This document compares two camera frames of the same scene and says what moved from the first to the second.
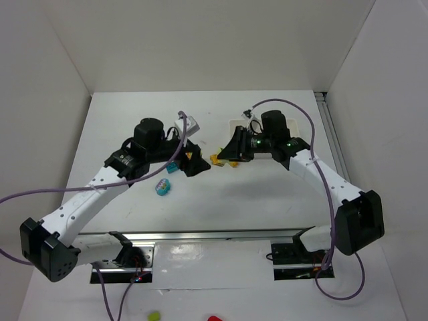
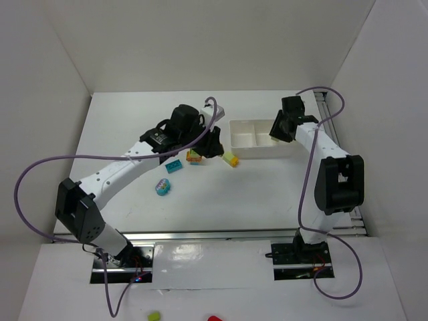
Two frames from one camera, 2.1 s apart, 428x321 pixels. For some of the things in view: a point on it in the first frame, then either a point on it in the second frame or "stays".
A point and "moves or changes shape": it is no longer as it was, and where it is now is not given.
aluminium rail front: x=105 y=235 stays
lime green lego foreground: x=154 y=316 stays
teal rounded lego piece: x=162 y=186 stays
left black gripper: x=188 y=154 to x=210 y=144
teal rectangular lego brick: x=172 y=167 stays
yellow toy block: x=221 y=162 moves or changes shape
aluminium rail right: x=323 y=103 stays
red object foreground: x=214 y=317 stays
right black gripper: x=241 y=143 to x=279 y=130
